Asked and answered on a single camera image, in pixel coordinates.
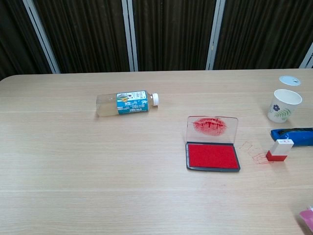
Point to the white and red stamp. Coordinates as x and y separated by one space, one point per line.
281 148

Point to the white floral paper cup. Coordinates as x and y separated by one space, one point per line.
281 110

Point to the white plastic cup lid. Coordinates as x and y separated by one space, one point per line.
289 80

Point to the clear plastic drink bottle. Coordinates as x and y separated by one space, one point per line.
132 102

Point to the red snack packet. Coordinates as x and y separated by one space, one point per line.
211 155

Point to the black pleated curtain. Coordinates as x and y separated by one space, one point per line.
171 31

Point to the blue wrapped package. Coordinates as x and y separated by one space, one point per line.
300 137

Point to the pink and white box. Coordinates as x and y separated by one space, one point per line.
307 219

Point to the grey partition frame post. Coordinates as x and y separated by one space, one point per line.
307 57
41 36
129 36
215 36

